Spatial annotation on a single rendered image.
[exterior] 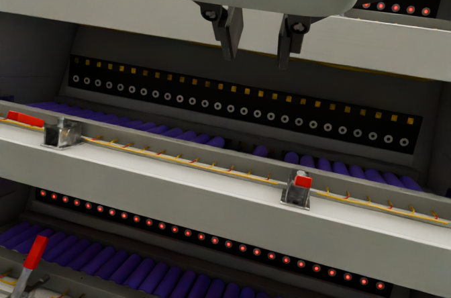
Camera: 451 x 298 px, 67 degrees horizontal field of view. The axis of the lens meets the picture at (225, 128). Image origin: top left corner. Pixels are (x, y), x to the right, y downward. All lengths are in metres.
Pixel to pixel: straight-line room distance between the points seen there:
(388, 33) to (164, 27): 0.23
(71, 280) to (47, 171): 0.14
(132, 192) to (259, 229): 0.13
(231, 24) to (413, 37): 0.21
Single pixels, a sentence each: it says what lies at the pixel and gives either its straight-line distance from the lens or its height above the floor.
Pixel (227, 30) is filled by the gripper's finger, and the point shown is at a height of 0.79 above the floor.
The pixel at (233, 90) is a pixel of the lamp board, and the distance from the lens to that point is 0.51.
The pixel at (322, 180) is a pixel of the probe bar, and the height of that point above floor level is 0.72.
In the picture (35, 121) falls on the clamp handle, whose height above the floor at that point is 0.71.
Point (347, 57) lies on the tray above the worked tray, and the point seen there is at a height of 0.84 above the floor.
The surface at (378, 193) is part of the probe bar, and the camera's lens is 0.39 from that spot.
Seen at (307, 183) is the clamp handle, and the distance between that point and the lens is 0.27.
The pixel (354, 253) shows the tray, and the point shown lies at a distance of 0.34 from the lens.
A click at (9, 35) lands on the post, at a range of 0.58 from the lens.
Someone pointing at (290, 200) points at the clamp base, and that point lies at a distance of 0.34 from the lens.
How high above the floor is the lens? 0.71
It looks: 7 degrees up
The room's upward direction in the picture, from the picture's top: 13 degrees clockwise
